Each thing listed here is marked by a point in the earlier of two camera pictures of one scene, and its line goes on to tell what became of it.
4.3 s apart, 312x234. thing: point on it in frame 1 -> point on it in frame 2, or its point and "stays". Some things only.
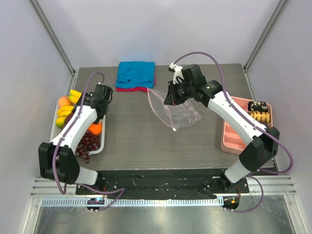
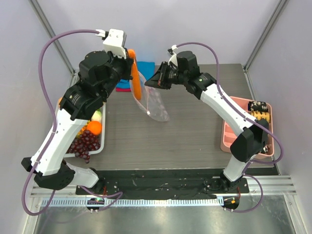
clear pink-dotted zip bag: x=185 y=113 -> x=150 y=101
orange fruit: x=96 y=129 stays
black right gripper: x=169 y=94 -> x=165 y=76
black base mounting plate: x=156 y=184 stays
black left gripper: x=97 y=120 -> x=126 y=62
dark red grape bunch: x=89 y=142 stays
